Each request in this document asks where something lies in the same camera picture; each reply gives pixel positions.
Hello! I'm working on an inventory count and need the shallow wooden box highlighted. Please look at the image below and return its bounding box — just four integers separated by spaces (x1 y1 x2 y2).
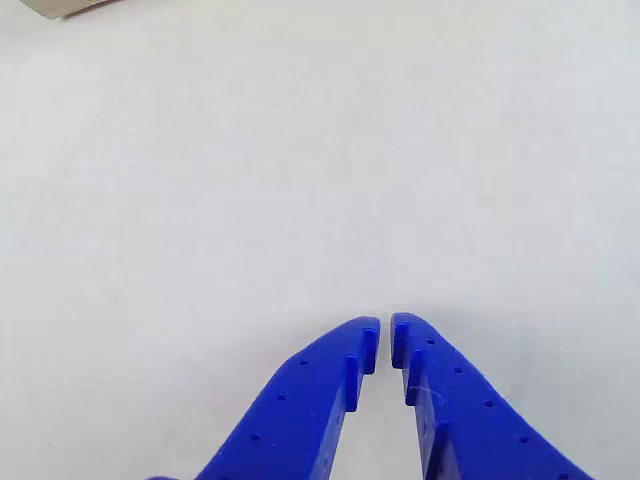
24 0 119 21

